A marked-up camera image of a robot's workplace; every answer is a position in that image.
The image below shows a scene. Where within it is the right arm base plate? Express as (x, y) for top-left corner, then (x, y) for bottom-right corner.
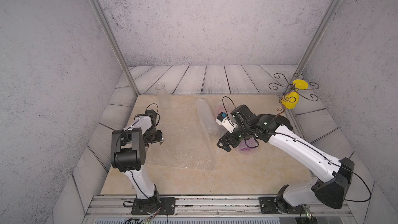
(258, 197), (304, 215)

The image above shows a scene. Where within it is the clear glass vase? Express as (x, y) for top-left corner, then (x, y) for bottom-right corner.
(155, 83), (171, 109)

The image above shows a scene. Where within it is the left aluminium corner post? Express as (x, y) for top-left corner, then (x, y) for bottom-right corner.
(89, 0), (141, 96)

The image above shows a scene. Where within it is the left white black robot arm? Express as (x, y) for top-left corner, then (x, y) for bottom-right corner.
(111, 111), (163, 212)

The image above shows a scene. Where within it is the black wire glass stand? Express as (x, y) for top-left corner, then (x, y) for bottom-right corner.
(261, 73), (319, 132)

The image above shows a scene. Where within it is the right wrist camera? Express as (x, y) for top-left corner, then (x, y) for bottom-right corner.
(216, 112), (238, 133)

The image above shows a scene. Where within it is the pink bubble wrapped vase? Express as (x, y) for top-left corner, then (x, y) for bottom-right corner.
(215, 104), (227, 122)

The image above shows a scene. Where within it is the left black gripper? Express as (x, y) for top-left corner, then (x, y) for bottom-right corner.
(142, 129), (164, 147)

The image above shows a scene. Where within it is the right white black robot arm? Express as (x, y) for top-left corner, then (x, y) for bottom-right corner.
(216, 105), (354, 213)

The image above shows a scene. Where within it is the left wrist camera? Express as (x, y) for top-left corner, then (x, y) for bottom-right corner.
(145, 110), (158, 123)

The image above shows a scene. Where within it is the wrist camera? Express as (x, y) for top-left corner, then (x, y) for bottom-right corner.
(216, 112), (238, 133)
(145, 110), (158, 123)

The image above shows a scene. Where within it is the yellow plastic wine glass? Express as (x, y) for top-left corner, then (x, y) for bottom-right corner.
(280, 79), (309, 109)

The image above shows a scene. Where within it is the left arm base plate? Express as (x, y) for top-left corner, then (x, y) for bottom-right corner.
(131, 197), (176, 216)

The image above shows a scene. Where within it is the aluminium corner post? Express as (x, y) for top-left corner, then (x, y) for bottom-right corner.
(293, 0), (342, 79)
(89, 0), (141, 96)

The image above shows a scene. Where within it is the purple bubble wrapped vase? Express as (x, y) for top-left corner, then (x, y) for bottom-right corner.
(237, 139), (259, 155)

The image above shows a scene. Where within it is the aluminium rail frame front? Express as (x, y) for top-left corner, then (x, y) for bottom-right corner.
(83, 195), (356, 224)

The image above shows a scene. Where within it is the right aluminium corner post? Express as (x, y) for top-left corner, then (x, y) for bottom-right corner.
(293, 0), (342, 79)

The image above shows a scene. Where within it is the clear bubble wrapped vase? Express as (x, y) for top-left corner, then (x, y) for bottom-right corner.
(195, 98), (222, 138)

